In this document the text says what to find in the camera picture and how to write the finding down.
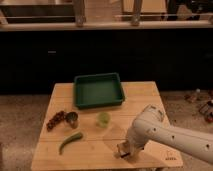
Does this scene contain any long wooden bench rail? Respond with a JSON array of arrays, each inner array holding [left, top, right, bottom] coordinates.
[[0, 20, 213, 31]]

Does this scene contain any green okra pod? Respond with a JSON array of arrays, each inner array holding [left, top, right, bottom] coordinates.
[[59, 132, 83, 155]]

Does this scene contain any wooden folding table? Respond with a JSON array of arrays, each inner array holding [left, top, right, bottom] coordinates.
[[31, 82, 183, 171]]

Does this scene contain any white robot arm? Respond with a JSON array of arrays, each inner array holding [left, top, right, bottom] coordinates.
[[126, 105, 213, 165]]

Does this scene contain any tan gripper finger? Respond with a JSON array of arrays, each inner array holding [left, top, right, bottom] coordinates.
[[126, 151, 140, 163]]

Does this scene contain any green plastic tray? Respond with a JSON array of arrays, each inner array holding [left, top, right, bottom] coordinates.
[[73, 73, 125, 109]]

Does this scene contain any metal measuring cup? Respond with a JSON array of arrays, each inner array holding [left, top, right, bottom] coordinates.
[[65, 112, 78, 129]]

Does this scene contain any light green plastic cup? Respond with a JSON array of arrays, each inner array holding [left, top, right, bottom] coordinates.
[[97, 112, 110, 128]]

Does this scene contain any whiteboard eraser block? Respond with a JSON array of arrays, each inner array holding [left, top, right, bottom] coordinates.
[[114, 141, 130, 158]]

